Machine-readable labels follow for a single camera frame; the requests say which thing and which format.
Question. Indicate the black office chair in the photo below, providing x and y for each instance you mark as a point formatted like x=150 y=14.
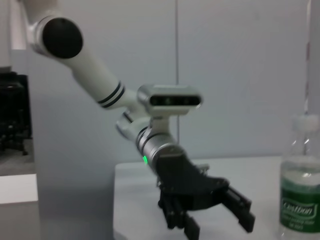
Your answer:
x=15 y=112

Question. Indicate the clear green-label water bottle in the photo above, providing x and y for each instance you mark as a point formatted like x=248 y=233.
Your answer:
x=300 y=190

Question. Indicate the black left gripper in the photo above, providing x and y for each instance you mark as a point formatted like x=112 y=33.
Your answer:
x=185 y=180

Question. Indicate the white background tabletop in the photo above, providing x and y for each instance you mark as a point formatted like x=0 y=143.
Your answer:
x=17 y=188

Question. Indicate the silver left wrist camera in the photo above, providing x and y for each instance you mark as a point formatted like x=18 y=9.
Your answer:
x=172 y=100

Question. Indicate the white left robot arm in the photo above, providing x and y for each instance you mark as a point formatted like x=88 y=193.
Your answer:
x=95 y=72

